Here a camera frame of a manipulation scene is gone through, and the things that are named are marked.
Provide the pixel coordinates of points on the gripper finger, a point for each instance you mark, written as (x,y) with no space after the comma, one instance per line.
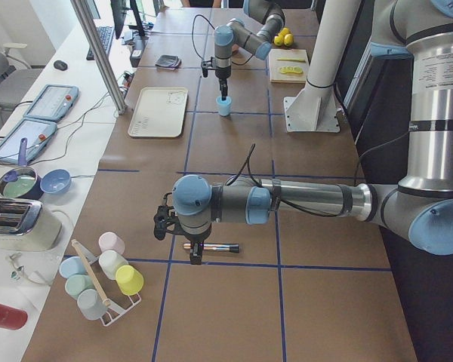
(199,252)
(225,89)
(220,80)
(193,253)

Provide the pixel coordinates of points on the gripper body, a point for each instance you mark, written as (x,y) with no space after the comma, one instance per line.
(222,73)
(197,240)

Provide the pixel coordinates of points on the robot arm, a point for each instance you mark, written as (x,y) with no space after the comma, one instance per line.
(419,208)
(258,43)

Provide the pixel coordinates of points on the yellow cup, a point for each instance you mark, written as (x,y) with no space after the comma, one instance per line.
(129,280)

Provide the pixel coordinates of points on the white cup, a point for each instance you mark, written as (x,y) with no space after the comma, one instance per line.
(110,261)

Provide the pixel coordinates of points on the white cup rack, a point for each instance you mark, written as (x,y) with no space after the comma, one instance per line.
(114,310)

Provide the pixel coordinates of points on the pink cup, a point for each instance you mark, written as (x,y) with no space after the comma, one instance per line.
(111,241)

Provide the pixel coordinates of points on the grey blue cup on rack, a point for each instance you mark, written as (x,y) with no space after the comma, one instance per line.
(91,305)

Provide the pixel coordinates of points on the green cup on rack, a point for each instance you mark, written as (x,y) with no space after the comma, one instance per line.
(76,284)

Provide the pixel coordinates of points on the light blue cup on rack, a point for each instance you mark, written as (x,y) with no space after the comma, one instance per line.
(72,266)

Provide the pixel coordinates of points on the wooden cutting board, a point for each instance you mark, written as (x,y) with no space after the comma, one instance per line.
(274,64)

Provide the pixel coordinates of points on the folded grey cloth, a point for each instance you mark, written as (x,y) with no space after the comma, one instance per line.
(168,62)

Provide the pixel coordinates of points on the yellow plastic knife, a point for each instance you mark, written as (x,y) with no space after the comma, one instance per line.
(291,59)

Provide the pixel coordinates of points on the lemon slices row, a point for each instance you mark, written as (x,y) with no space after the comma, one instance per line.
(290,70)

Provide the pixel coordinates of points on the yellow lemon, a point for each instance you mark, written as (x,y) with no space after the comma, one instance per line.
(284,31)
(278,40)
(288,40)

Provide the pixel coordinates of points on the cream bear tray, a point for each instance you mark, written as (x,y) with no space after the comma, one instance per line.
(159,112)

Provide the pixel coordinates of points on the black keyboard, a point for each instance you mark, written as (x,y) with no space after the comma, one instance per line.
(106,35)

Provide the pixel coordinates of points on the blue bowl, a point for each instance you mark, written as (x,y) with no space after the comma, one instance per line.
(56,182)

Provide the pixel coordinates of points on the computer mouse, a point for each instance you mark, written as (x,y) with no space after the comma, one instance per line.
(60,65)

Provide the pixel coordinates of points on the teach pendant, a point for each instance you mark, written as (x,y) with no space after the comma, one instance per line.
(38,134)
(53,102)

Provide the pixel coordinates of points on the blue saucepan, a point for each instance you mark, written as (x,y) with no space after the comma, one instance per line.
(22,181)

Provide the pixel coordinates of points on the cream toaster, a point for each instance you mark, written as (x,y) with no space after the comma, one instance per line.
(27,225)

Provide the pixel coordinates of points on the red bottle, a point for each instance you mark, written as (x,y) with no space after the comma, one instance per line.
(12,318)

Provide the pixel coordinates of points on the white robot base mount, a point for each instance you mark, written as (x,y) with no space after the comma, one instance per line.
(314,109)

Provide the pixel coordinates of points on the aluminium frame post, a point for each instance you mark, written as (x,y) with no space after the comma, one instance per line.
(87,23)

